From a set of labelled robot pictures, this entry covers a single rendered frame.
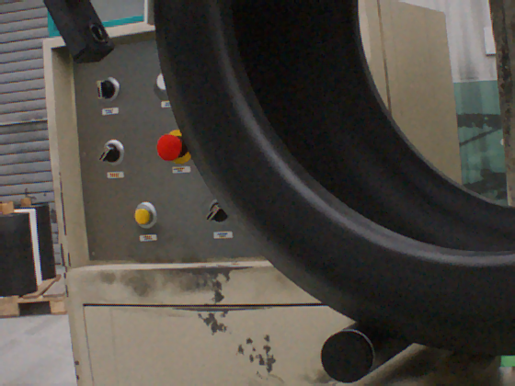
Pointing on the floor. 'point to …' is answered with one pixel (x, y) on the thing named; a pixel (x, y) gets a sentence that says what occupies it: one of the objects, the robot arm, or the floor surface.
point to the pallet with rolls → (28, 260)
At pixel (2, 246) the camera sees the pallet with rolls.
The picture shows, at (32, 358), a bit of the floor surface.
